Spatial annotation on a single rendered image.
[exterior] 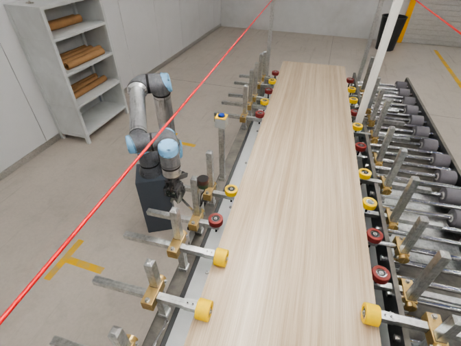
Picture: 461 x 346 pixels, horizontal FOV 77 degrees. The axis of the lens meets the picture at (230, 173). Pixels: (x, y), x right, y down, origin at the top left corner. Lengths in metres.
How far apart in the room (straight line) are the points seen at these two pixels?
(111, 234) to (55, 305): 0.68
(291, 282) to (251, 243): 0.27
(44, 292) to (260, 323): 1.87
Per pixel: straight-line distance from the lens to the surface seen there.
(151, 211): 1.73
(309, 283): 1.41
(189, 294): 1.67
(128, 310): 2.42
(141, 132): 1.45
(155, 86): 1.87
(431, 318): 1.45
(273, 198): 1.71
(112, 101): 4.79
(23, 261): 3.03
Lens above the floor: 2.09
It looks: 40 degrees down
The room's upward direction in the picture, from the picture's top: straight up
